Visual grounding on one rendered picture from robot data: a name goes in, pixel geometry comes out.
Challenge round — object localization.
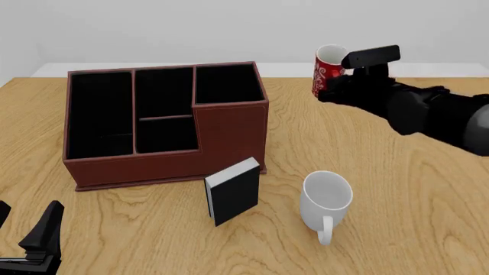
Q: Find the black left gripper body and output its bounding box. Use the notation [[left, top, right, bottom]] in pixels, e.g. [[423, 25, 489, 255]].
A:
[[0, 249, 63, 275]]

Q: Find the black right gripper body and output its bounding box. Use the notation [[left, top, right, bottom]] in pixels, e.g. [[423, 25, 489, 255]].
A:
[[317, 73, 395, 115]]

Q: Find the red-brown desk caddy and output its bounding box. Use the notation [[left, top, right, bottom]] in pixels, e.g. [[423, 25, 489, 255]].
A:
[[62, 60, 270, 193]]

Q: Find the flat plate on black stalk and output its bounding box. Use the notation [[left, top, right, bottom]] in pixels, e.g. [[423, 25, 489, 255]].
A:
[[340, 44, 401, 77]]

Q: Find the red mug with white print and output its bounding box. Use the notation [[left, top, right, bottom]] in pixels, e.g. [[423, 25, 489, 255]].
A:
[[312, 44, 355, 100]]

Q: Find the black book with white pages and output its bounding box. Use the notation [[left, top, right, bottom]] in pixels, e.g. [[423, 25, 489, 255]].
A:
[[204, 156, 261, 228]]

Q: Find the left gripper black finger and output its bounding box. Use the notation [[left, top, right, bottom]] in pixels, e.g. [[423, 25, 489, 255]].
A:
[[0, 200, 12, 229], [18, 199, 65, 257]]

